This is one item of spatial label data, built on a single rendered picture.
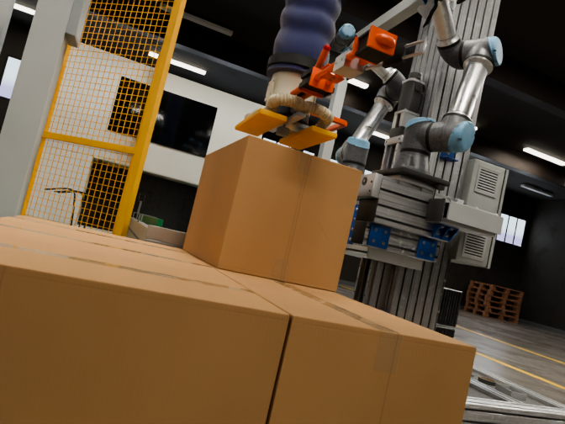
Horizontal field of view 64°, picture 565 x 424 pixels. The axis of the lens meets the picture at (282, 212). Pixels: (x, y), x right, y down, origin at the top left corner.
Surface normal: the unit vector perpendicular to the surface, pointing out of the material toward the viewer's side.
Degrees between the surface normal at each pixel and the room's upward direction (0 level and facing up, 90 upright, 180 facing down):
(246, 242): 90
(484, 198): 90
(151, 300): 90
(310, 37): 75
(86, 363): 90
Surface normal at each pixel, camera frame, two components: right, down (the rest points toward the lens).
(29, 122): 0.36, 0.01
